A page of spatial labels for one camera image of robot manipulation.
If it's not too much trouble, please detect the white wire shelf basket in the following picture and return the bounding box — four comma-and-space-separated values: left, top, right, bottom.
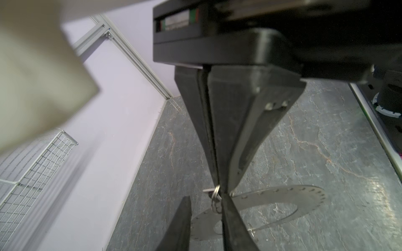
1, 128, 78, 251

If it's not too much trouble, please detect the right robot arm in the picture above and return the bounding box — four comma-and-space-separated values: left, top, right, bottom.
152, 1, 402, 193

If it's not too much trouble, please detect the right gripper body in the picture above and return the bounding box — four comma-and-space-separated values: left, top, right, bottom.
152, 1, 402, 82

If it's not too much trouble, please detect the aluminium mounting rail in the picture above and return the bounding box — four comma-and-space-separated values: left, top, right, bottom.
349, 83, 402, 181

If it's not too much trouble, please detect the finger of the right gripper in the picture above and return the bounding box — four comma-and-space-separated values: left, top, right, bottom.
208, 64, 306, 193
174, 67, 219, 186

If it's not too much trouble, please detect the small metal key ring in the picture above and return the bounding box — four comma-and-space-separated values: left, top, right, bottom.
210, 184, 223, 214

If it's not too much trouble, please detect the grey perforated ring disc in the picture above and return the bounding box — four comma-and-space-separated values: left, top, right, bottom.
189, 184, 328, 242

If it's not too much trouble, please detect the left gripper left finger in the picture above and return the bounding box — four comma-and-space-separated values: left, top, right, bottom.
156, 196, 192, 251

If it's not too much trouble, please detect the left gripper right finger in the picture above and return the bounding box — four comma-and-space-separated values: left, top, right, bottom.
222, 193, 259, 251

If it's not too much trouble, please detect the aluminium frame profile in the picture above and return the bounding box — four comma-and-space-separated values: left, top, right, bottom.
72, 14, 173, 100

